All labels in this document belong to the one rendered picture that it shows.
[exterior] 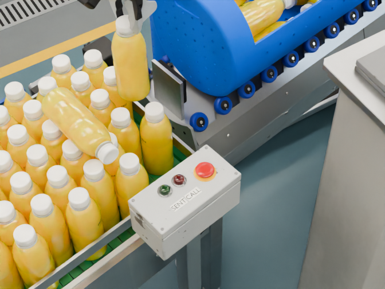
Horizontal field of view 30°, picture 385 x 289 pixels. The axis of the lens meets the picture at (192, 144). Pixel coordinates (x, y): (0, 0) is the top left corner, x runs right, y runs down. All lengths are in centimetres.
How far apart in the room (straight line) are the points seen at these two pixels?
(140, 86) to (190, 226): 31
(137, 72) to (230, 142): 38
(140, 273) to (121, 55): 50
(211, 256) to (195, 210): 89
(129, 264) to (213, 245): 66
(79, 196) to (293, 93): 69
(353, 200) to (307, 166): 109
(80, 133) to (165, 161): 26
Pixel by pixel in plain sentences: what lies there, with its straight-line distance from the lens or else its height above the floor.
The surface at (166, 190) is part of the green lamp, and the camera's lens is 134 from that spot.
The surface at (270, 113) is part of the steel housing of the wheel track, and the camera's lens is 179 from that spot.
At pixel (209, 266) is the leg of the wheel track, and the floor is 22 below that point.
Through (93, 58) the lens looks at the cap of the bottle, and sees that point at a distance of 161.
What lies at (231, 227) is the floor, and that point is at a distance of 260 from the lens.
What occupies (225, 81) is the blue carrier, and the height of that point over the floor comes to 105.
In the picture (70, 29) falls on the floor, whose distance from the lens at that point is 333.
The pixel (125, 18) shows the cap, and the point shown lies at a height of 128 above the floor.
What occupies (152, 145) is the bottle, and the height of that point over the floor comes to 101.
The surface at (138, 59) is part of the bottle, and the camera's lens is 142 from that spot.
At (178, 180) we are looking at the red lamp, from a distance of 135.
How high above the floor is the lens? 221
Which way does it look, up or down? 52 degrees down
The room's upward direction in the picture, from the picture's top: 2 degrees counter-clockwise
